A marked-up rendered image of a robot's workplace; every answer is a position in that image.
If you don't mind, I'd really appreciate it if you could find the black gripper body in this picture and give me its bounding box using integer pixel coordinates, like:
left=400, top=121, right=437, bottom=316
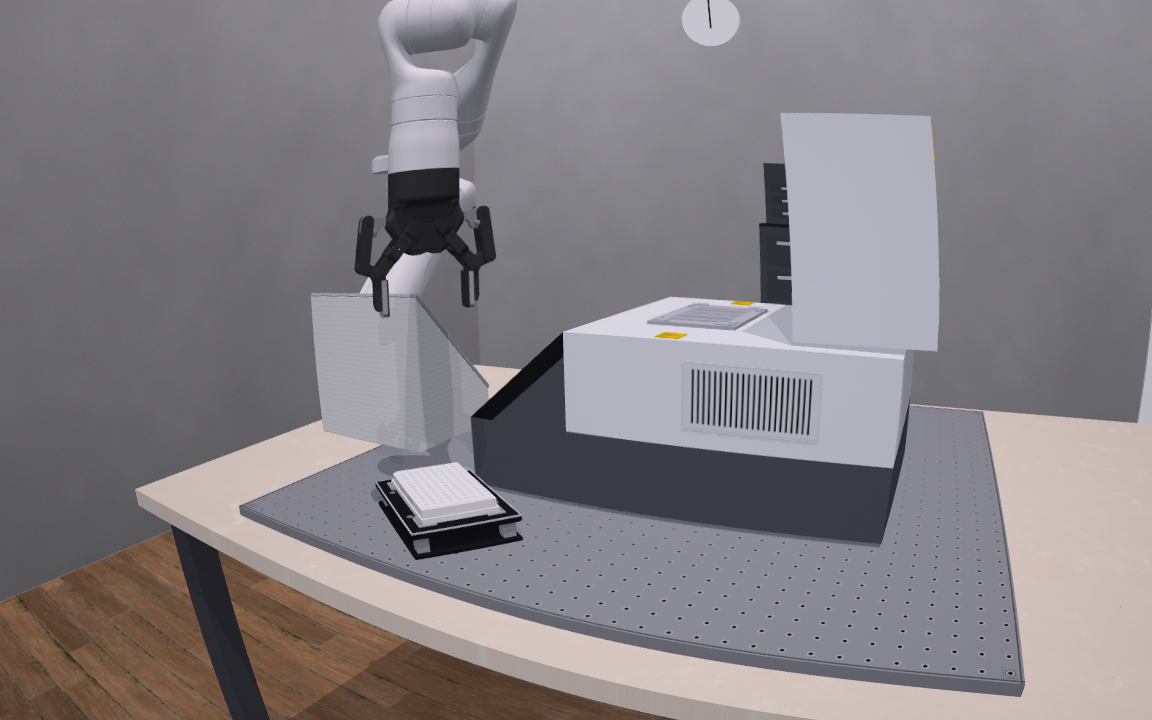
left=384, top=168, right=464, bottom=256

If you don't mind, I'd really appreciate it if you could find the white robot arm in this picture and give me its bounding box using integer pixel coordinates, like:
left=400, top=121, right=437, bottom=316
left=372, top=0, right=518, bottom=298

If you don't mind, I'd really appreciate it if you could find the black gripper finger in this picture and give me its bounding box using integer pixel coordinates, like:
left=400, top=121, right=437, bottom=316
left=355, top=217, right=422, bottom=318
left=434, top=206, right=497, bottom=308

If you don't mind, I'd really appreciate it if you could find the black rectangular frame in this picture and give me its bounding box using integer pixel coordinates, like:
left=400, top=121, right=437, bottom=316
left=376, top=467, right=523, bottom=560

